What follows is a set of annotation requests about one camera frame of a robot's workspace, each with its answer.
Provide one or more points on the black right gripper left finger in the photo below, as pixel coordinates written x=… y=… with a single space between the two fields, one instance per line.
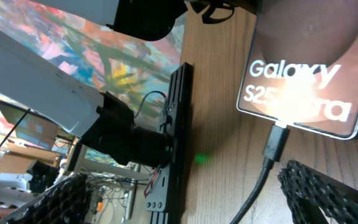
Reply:
x=66 y=202

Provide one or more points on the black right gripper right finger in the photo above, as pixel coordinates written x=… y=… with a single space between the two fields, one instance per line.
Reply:
x=313 y=197

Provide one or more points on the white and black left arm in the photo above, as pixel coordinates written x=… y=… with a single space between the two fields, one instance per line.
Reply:
x=99 y=119

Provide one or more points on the cardboard box in background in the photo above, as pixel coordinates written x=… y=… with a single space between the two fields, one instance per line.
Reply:
x=16 y=159

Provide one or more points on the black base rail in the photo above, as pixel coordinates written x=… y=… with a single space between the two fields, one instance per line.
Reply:
x=165 y=195

